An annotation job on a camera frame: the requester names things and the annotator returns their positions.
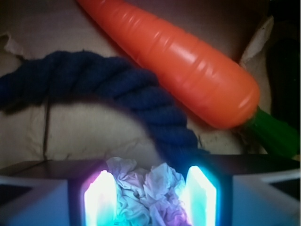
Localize orange toy carrot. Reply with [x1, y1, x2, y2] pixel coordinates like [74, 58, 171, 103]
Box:
[79, 0, 301, 158]

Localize dark blue rope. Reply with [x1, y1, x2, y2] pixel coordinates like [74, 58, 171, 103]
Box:
[0, 49, 210, 165]

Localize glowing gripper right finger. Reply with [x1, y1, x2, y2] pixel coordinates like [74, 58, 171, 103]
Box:
[185, 166, 217, 226]

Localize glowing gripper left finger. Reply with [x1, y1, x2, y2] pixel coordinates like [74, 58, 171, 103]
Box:
[84, 170, 117, 226]

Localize white paper ball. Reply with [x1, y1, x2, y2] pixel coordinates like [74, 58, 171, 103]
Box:
[106, 157, 190, 226]

